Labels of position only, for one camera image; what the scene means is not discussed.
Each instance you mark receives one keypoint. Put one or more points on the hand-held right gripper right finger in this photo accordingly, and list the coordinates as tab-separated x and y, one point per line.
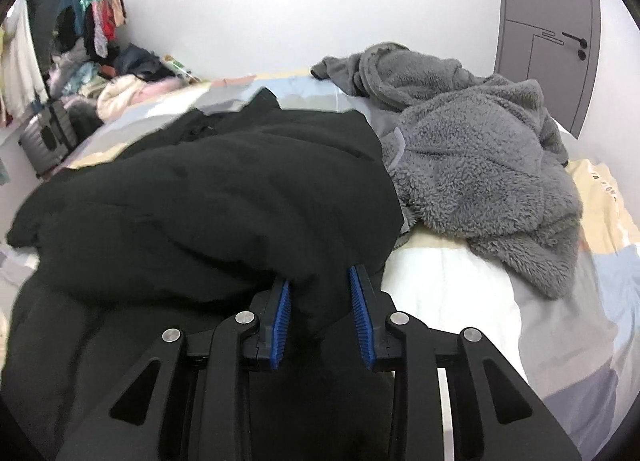
360	321

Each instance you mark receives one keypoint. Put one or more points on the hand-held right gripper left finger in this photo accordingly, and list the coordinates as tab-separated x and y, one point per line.
280	326

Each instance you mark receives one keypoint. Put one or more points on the black down jacket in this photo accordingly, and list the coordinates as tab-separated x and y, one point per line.
200	221

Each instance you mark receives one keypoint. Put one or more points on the pile of mixed clothes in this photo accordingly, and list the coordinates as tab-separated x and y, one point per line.
80	76

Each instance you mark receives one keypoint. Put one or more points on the small clothes on clip hanger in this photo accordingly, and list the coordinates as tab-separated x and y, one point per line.
102	26

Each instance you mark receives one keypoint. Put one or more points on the checked pastel bed blanket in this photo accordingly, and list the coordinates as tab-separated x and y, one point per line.
450	291

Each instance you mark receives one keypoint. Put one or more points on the grey fleece jacket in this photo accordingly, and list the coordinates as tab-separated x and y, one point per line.
475	166

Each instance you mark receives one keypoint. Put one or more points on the white green package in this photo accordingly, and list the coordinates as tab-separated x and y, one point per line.
177	66

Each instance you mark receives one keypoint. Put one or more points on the cream fluffy garment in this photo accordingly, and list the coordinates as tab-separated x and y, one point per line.
117	93

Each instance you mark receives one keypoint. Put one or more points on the silver suitcase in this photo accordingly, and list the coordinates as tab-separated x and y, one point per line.
40	141

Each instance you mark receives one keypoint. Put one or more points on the white hanging garment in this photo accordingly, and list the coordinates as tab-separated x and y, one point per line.
22	61

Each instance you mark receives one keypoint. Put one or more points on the dark grey hanging sweater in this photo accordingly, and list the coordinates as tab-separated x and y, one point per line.
42	6

